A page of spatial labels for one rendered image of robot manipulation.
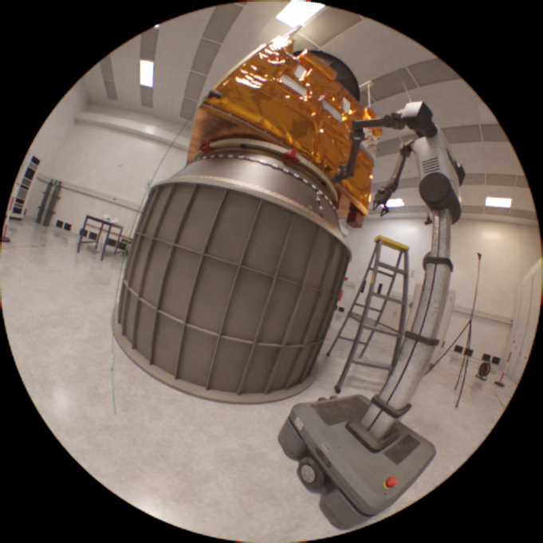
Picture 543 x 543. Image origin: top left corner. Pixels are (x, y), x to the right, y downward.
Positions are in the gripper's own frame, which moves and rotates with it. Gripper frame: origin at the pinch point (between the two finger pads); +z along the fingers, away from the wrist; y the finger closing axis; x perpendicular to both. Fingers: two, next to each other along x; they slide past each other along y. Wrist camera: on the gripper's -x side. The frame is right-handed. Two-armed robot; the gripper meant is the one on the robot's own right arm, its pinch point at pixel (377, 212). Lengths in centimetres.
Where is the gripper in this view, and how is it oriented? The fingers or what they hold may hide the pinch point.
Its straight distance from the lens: 145.5
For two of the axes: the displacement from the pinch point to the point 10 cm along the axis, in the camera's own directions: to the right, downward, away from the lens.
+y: -8.9, -2.9, -3.4
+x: 1.4, 5.4, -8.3
